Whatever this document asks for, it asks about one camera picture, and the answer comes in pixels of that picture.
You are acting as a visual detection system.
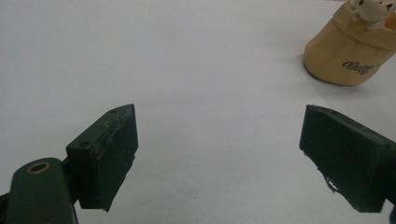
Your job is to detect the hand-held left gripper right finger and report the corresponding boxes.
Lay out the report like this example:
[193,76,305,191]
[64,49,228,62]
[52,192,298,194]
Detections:
[299,104,396,214]

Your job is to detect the white table board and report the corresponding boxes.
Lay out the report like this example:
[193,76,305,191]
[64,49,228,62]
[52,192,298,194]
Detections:
[0,0,396,224]

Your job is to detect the beige pen holder with bear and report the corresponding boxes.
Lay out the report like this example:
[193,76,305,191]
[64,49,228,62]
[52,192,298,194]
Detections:
[303,0,396,88]

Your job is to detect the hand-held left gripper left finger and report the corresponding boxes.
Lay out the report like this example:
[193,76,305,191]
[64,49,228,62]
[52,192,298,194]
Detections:
[65,104,140,213]

